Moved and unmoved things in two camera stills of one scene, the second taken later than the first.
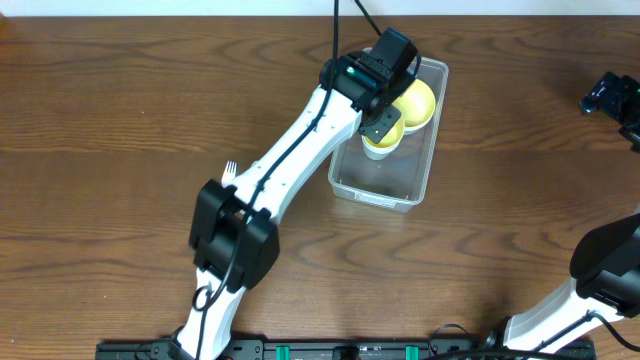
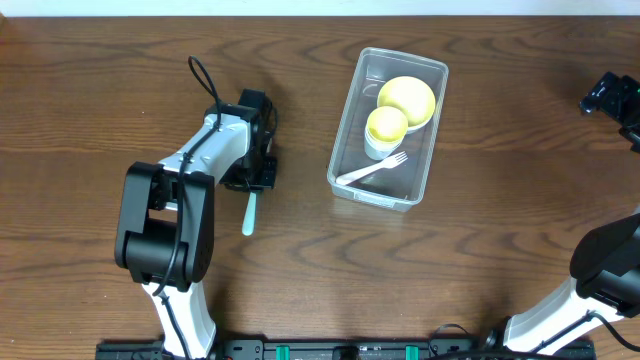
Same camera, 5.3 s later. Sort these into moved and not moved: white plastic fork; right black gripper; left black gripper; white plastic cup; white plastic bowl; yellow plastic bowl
Moved: white plastic fork; left black gripper
Not moved: right black gripper; yellow plastic bowl; white plastic cup; white plastic bowl
